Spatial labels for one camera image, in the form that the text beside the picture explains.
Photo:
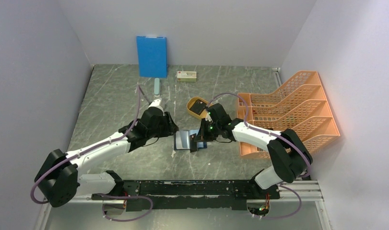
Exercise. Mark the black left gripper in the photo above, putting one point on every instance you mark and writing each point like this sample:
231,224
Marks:
170,127

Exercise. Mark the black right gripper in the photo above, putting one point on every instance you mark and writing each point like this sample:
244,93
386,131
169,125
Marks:
202,136

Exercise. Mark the navy blue card holder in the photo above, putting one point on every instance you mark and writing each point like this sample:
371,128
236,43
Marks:
181,140

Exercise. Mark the black credit card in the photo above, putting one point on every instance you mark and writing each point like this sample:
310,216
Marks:
193,143

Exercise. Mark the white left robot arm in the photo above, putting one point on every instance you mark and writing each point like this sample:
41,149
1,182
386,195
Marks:
64,176

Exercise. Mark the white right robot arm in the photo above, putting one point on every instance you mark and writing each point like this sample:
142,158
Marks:
288,154

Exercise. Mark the black VIP card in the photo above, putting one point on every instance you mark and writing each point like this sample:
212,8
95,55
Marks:
198,106

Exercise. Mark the yellow oval tray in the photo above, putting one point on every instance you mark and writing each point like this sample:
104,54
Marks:
212,112

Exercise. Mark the light blue stapler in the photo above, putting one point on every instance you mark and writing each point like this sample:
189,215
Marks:
157,87

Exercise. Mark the green and white small box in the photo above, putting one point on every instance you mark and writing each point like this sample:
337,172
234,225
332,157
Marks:
186,76

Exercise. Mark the blue upright folder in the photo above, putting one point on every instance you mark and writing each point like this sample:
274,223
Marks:
152,56

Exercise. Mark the orange plastic file organizer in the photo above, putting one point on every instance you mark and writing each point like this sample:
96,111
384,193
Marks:
299,104

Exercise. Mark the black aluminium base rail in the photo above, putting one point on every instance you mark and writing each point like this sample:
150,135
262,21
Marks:
152,194

